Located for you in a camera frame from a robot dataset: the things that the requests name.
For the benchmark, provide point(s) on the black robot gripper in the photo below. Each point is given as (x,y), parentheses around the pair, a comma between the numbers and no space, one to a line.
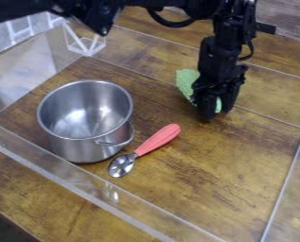
(220,76)

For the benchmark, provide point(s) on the green bitter gourd toy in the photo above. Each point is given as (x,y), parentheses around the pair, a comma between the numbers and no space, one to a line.
(185,78)

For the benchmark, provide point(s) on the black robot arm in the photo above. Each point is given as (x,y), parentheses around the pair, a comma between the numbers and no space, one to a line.
(233,16)

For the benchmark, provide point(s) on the silver metal pot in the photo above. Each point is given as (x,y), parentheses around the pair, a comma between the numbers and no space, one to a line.
(86,117)

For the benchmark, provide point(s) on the black wall strip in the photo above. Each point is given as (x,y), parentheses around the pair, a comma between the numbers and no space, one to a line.
(269,29)

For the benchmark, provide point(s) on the red-handled metal spoon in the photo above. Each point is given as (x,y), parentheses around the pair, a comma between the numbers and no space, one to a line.
(122,164)

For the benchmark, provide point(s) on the clear acrylic tray wall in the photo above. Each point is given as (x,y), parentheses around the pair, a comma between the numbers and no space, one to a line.
(222,184)

